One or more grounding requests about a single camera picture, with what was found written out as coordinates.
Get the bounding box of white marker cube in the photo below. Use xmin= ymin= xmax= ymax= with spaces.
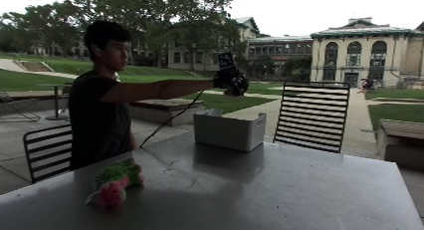
xmin=215 ymin=52 xmax=236 ymax=72

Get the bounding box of dark brick building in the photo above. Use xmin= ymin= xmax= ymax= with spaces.
xmin=244 ymin=35 xmax=313 ymax=81

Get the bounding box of white plastic bin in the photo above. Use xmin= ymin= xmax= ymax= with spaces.
xmin=193 ymin=108 xmax=267 ymax=152

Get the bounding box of stone bench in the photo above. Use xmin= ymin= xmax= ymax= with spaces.
xmin=129 ymin=98 xmax=207 ymax=127
xmin=376 ymin=118 xmax=424 ymax=171

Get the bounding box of black slatted metal chair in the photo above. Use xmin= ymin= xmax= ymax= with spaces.
xmin=271 ymin=81 xmax=351 ymax=154
xmin=22 ymin=123 xmax=74 ymax=184

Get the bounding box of cream arched-window building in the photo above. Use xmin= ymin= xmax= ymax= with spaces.
xmin=308 ymin=17 xmax=424 ymax=89

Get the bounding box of the person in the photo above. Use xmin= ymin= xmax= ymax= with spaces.
xmin=66 ymin=20 xmax=250 ymax=172

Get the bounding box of green pink plush toy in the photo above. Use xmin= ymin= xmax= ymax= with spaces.
xmin=85 ymin=157 xmax=146 ymax=208

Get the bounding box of round outdoor table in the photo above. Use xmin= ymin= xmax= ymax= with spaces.
xmin=38 ymin=83 xmax=74 ymax=121

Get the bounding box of black lounge chair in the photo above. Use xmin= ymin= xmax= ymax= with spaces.
xmin=0 ymin=90 xmax=42 ymax=122

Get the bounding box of black glove cable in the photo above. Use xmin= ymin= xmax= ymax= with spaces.
xmin=138 ymin=90 xmax=206 ymax=149

